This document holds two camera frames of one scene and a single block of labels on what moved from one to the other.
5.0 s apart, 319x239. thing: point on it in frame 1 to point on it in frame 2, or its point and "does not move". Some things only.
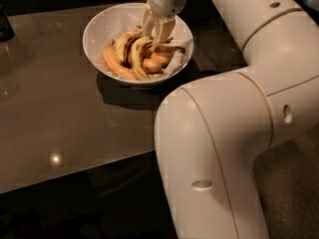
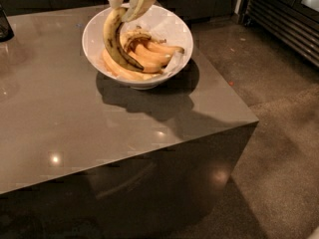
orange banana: x=158 y=49 does not move
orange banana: x=159 y=58 to x=153 y=53
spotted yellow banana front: x=137 y=50 to x=112 y=21
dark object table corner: x=6 y=29 does not move
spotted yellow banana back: x=122 y=40 does not move
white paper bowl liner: x=111 y=24 does not move
